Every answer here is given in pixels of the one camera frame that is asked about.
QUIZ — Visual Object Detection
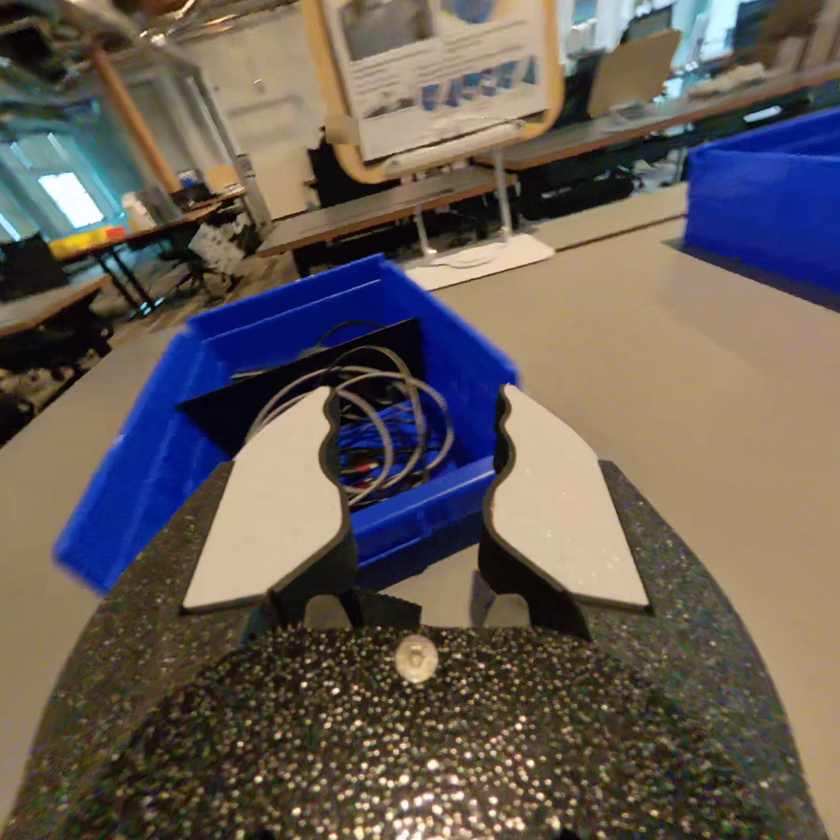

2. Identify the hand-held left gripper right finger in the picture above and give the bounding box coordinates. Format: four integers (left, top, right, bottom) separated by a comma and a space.
477, 385, 652, 639

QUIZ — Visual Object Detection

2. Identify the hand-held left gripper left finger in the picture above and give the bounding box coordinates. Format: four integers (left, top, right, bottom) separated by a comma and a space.
182, 386, 361, 627

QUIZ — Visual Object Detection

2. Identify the blue bin with divider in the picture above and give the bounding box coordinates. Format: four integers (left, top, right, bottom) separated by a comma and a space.
52, 252, 521, 595

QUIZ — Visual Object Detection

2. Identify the braided USB cable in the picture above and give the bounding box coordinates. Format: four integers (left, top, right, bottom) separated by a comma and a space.
246, 344, 455, 508

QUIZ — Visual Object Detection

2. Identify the blue plastic bin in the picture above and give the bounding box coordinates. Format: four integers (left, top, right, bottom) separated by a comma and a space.
682, 107, 840, 312

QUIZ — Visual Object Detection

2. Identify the black bin divider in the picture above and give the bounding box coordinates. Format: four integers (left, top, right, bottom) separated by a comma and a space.
177, 318, 424, 457

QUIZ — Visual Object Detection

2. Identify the printed paper sign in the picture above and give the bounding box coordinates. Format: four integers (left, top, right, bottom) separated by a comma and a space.
189, 220, 247, 277

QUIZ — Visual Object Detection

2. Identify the wooden office table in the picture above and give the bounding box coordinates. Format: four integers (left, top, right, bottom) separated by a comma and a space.
0, 276, 112, 368
256, 169, 519, 277
479, 62, 840, 217
49, 203, 224, 316

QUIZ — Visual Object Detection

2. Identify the yellow plastic bin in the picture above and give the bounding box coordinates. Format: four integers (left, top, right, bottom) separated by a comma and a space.
49, 223, 129, 260

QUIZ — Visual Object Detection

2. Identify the black office chair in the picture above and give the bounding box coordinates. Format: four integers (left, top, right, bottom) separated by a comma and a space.
0, 236, 67, 303

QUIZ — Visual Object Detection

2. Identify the wooden display board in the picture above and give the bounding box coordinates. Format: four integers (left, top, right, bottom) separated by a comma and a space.
302, 0, 565, 185

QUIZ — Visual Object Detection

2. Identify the tan board on stand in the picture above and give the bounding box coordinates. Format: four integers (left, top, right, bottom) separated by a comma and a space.
587, 29, 683, 119

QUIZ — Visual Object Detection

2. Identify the wooden support post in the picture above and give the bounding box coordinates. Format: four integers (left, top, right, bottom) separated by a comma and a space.
85, 39, 181, 194

